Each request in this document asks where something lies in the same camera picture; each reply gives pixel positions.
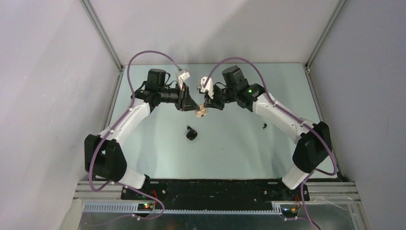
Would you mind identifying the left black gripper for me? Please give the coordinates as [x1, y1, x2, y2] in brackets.
[158, 82, 199, 112]

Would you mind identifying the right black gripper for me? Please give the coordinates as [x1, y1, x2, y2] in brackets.
[204, 85, 237, 111]

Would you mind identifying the beige earbud charging case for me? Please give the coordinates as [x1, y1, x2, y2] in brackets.
[195, 108, 208, 118]

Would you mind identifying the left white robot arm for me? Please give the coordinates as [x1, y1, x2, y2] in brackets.
[84, 69, 200, 200]

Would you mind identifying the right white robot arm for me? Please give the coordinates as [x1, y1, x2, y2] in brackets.
[198, 66, 332, 200]

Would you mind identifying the black earbud charging case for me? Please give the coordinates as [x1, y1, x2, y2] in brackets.
[186, 126, 198, 140]

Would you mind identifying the left controller board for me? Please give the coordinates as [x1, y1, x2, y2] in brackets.
[137, 203, 154, 212]

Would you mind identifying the controller board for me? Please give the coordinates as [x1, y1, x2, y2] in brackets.
[281, 208, 298, 219]
[137, 203, 154, 212]

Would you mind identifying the right controller board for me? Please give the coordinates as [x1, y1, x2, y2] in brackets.
[281, 208, 298, 219]

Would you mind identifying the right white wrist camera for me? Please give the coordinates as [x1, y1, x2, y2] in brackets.
[197, 77, 214, 99]

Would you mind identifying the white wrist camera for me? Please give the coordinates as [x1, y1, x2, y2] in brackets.
[197, 77, 214, 99]
[175, 69, 191, 89]

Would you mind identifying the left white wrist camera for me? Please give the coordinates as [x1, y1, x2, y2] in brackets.
[175, 69, 191, 89]

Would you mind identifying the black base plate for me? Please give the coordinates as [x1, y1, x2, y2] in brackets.
[121, 179, 310, 210]

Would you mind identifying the grey slotted cable duct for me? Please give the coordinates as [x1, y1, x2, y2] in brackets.
[83, 202, 282, 215]

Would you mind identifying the left aluminium frame post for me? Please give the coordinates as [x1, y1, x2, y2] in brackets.
[80, 0, 123, 70]

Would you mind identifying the aluminium frame post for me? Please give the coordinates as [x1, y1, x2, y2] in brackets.
[305, 0, 347, 69]
[80, 0, 123, 70]

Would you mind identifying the right aluminium frame post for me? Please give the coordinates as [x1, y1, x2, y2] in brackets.
[305, 0, 347, 69]

